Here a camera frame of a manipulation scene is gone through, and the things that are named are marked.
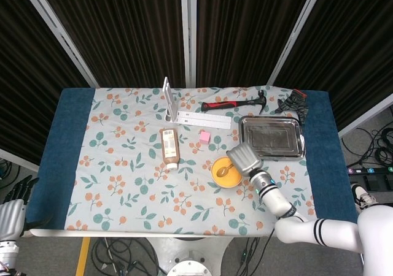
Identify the rectangular metal tray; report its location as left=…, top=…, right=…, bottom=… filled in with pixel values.
left=238, top=115, right=306, bottom=160

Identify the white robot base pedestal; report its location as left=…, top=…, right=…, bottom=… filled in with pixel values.
left=147, top=236, right=235, bottom=276

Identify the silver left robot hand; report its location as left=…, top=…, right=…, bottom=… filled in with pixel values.
left=0, top=175, right=41, bottom=240

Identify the white perforated L-shaped bracket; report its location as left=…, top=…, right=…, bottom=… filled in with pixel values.
left=161, top=76, right=232, bottom=130

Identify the white partition frame post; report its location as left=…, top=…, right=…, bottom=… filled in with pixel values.
left=0, top=148, right=41, bottom=173
left=337, top=93, right=393, bottom=137
left=266, top=0, right=326, bottom=86
left=180, top=0, right=197, bottom=88
left=17, top=0, right=99, bottom=88

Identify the white and black sneaker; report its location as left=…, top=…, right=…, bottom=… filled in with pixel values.
left=351, top=182, right=380, bottom=214

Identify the brown bottle with white cap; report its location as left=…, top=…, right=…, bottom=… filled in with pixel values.
left=161, top=128, right=180, bottom=171

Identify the dark pleated partition panel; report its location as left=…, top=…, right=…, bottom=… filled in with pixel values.
left=196, top=0, right=314, bottom=86
left=0, top=0, right=93, bottom=166
left=273, top=0, right=393, bottom=129
left=36, top=0, right=186, bottom=88

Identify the hammer with red black handle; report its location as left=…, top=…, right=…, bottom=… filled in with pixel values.
left=201, top=89, right=268, bottom=115

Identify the floral fruit print tablecloth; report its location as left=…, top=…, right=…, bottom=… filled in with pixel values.
left=64, top=85, right=317, bottom=237

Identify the beige bowl with orange inside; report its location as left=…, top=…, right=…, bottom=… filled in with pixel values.
left=211, top=156, right=243, bottom=189

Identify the black patterned work glove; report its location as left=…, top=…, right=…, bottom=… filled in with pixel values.
left=275, top=88, right=309, bottom=126

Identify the black floor cable bundle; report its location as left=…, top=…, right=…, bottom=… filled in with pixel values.
left=342, top=127, right=393, bottom=167
left=91, top=237, right=168, bottom=276

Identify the yellow floor tape strip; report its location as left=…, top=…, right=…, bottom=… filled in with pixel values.
left=75, top=237, right=91, bottom=276

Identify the blue table cover cloth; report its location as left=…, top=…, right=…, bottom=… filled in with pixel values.
left=26, top=88, right=359, bottom=230

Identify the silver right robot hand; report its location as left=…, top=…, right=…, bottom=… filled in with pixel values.
left=226, top=143, right=264, bottom=178

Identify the silver spoon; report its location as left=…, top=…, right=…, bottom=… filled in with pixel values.
left=216, top=164, right=236, bottom=178

